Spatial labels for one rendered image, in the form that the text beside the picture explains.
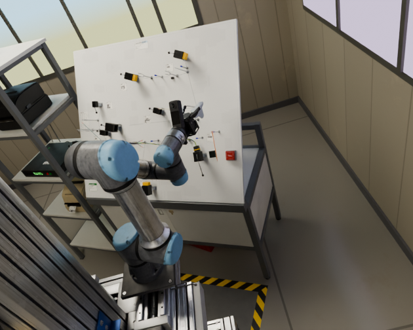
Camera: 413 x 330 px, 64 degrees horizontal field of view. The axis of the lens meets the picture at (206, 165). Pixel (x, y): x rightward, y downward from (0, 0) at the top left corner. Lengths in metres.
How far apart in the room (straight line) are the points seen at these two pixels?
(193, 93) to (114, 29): 1.93
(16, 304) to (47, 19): 3.22
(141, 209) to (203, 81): 1.08
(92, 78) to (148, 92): 0.46
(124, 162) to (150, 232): 0.30
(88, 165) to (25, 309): 0.39
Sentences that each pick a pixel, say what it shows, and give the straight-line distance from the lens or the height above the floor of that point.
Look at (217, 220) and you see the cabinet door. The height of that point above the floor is 0.66.
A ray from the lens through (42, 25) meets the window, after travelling 3.91.
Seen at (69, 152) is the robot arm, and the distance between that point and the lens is 1.01.
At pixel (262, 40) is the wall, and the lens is 3.90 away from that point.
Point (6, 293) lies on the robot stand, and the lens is 0.95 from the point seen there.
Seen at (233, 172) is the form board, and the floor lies 1.02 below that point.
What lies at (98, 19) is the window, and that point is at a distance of 3.75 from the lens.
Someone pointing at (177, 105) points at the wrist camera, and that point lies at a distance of 1.31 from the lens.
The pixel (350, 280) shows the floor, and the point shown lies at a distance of 2.58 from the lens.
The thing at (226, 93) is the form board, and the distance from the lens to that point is 1.89.
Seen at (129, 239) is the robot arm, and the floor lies 1.39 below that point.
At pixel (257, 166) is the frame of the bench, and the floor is 0.80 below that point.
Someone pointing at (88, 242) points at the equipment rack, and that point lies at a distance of 3.18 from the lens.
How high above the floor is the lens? 2.24
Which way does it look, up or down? 38 degrees down
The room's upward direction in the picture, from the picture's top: 21 degrees counter-clockwise
